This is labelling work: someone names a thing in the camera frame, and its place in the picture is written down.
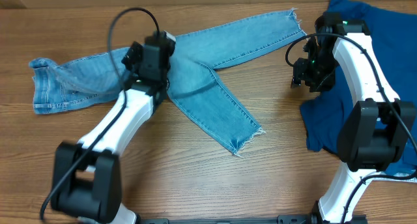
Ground light blue jeans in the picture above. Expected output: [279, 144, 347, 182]
[29, 10, 304, 154]

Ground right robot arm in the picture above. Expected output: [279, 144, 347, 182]
[277, 12, 416, 223]

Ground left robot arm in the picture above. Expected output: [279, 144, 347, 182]
[44, 31, 176, 223]

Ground dark blue shirt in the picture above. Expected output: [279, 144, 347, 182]
[299, 0, 417, 176]

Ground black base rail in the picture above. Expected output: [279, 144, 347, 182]
[139, 214, 330, 224]

